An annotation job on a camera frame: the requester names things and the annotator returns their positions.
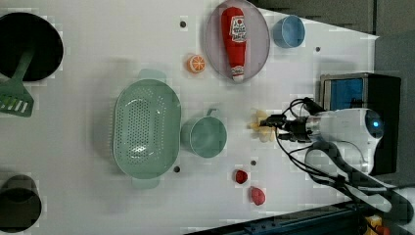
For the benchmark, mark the peeled yellow toy banana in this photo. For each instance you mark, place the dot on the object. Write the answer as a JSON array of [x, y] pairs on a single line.
[[263, 133]]

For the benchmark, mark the blue bowl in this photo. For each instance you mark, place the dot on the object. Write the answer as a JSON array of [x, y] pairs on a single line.
[[288, 32]]

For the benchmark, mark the green mug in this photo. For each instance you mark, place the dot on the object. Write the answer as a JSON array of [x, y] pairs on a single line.
[[204, 136]]

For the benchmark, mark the black cylinder cup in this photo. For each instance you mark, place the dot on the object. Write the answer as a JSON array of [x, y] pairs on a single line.
[[20, 204]]

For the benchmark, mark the yellow red button box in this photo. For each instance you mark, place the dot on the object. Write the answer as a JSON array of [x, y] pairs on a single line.
[[375, 226]]

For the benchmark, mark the red strawberry toy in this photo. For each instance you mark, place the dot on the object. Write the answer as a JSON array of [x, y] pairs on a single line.
[[241, 176]]

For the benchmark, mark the grey oval plate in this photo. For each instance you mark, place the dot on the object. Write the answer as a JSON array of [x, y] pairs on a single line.
[[258, 39]]

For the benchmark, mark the green colander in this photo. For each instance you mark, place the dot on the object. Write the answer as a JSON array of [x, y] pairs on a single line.
[[146, 129]]

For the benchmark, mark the blue metal frame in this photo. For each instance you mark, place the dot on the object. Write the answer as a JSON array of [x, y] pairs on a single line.
[[338, 219]]

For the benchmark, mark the black utensil holder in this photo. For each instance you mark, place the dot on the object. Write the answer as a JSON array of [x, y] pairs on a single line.
[[22, 31]]

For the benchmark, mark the orange slice toy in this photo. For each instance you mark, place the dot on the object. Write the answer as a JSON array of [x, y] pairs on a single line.
[[196, 64]]

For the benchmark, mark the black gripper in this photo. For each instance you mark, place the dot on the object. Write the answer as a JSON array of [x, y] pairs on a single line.
[[293, 130]]

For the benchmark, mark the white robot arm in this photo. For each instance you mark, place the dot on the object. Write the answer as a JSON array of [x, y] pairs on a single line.
[[340, 153]]

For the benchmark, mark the green spatula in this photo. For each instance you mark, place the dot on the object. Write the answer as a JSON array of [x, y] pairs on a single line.
[[14, 98]]

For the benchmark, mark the red ketchup bottle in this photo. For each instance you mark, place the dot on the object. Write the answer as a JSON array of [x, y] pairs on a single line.
[[234, 36]]

